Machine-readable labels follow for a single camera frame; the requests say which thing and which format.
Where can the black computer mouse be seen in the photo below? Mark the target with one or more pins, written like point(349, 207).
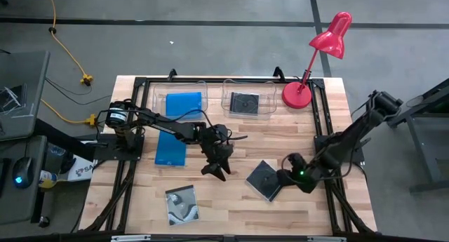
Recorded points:
point(22, 172)

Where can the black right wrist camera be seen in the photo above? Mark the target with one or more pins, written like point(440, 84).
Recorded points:
point(296, 161)

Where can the grey desk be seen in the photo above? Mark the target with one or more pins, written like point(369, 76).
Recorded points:
point(31, 94)
point(17, 207)

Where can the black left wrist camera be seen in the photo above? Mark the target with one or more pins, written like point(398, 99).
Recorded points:
point(221, 132)

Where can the yellow bottle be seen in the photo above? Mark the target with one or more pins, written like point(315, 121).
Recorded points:
point(47, 179)

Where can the black diagonal beam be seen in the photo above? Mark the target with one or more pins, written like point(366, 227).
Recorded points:
point(63, 140)

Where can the clear jewel case pile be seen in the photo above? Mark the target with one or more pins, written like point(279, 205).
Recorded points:
point(12, 98)

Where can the black caster wheel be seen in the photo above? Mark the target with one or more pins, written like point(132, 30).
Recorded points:
point(44, 221)

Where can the white bag with logo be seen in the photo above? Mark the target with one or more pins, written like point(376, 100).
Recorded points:
point(82, 170)

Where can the silver metal bracket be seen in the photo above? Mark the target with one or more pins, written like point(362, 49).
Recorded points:
point(131, 238)
point(326, 239)

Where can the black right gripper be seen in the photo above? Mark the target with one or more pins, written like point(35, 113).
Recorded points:
point(305, 179)

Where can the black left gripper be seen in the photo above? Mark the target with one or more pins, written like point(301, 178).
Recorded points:
point(217, 152)

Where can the grey metal table frame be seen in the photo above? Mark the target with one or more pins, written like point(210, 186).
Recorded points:
point(421, 147)

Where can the red desk lamp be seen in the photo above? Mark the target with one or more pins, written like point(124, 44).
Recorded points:
point(296, 96)

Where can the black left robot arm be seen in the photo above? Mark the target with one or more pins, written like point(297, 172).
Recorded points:
point(165, 124)

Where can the clear plastic bin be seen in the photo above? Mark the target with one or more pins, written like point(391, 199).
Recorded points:
point(270, 101)
point(158, 105)

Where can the black table frame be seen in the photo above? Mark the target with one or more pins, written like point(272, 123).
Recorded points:
point(317, 119)

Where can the black jewel case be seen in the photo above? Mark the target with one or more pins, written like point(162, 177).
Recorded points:
point(244, 104)

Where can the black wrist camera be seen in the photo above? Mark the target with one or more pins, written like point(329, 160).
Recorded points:
point(221, 132)
point(296, 161)

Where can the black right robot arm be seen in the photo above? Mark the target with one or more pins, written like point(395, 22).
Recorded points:
point(350, 136)

